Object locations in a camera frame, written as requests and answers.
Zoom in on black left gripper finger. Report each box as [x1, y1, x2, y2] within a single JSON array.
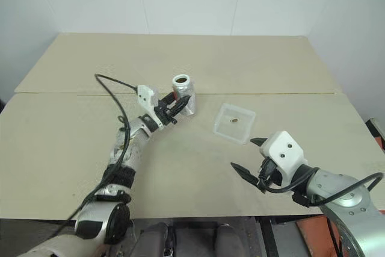
[[162, 90, 179, 106], [168, 94, 192, 119]]

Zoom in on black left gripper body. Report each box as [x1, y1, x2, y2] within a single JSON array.
[[153, 99, 177, 126]]

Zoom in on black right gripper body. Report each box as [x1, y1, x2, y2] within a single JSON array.
[[257, 156, 284, 191]]

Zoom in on clear plastic square container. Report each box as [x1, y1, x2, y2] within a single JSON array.
[[211, 102, 257, 146]]

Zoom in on orange flat object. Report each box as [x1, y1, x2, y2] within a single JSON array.
[[295, 208, 385, 257]]

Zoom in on dark grey rounded shape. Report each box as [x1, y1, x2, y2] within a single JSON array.
[[215, 223, 242, 257], [138, 222, 170, 257]]

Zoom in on red and grey box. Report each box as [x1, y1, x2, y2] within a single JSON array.
[[365, 117, 385, 153]]

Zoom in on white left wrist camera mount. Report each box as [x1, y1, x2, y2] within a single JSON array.
[[137, 84, 165, 128]]

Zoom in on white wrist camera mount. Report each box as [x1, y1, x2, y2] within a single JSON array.
[[259, 130, 308, 177], [137, 84, 165, 128]]

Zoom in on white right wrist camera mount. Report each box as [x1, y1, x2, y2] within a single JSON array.
[[259, 130, 308, 177]]

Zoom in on black table frame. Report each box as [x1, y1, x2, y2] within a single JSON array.
[[132, 215, 301, 257]]

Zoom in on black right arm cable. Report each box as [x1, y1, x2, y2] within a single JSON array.
[[263, 166, 385, 257]]

